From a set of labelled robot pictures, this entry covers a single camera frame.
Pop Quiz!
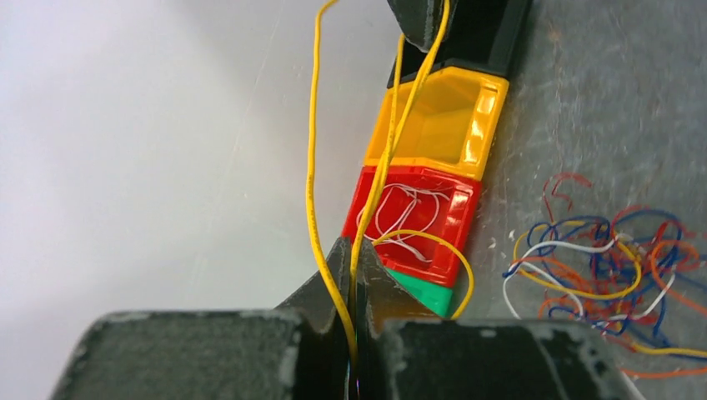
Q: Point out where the coloured cable bundle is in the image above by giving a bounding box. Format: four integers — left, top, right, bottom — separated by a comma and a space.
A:
501, 172, 707, 382

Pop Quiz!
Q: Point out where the black bin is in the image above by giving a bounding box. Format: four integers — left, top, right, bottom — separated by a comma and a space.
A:
400, 0, 533, 83

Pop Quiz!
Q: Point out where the yellow cable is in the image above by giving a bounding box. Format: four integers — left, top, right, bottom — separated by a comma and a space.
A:
305, 0, 476, 377

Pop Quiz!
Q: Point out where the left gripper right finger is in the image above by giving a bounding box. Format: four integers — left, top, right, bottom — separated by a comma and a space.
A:
356, 242, 636, 399

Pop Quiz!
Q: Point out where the white cable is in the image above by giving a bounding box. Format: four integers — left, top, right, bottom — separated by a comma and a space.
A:
356, 182, 454, 264

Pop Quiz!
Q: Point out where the green bin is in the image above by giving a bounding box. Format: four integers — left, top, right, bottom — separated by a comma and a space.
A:
387, 268, 454, 318

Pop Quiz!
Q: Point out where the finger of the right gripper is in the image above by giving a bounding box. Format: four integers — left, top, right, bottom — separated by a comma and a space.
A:
387, 0, 459, 53

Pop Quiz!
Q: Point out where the yellow bin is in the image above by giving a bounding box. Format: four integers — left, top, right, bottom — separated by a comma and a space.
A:
392, 67, 509, 181

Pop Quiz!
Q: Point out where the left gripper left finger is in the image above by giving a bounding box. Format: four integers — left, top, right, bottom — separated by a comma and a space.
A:
49, 236, 354, 400

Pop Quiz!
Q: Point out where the red bin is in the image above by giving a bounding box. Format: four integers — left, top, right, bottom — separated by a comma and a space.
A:
365, 166, 482, 288

